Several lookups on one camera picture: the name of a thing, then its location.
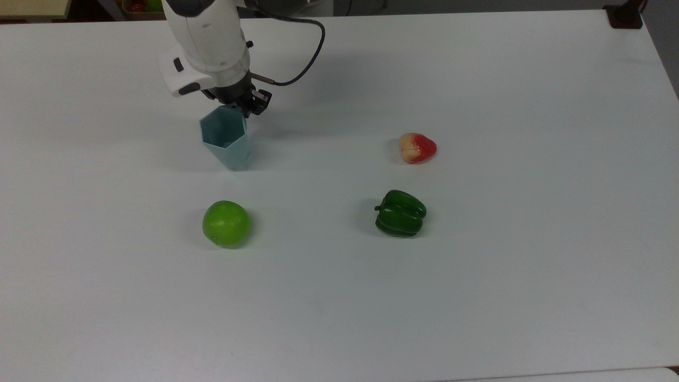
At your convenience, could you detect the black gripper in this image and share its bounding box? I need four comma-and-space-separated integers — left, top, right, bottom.
202, 73, 273, 119

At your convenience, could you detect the light blue faceted mug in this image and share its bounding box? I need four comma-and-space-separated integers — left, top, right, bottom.
199, 104, 251, 172

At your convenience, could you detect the green toy apple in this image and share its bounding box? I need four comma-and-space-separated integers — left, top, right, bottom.
202, 200, 251, 249

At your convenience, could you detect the box of toy fruits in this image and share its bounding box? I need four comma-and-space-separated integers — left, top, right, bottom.
121, 0, 164, 14

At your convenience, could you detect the red and yellow toy fruit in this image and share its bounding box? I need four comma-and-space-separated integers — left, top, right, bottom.
398, 133, 438, 164

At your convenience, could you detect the green toy bell pepper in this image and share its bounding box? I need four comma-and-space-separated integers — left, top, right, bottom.
374, 189, 428, 238

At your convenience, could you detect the light wooden table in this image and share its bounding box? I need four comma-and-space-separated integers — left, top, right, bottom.
0, 0, 73, 20

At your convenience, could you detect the black table clamp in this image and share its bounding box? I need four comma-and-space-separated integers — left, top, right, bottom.
604, 0, 646, 30

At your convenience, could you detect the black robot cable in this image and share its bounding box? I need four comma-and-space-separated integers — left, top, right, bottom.
241, 0, 326, 87

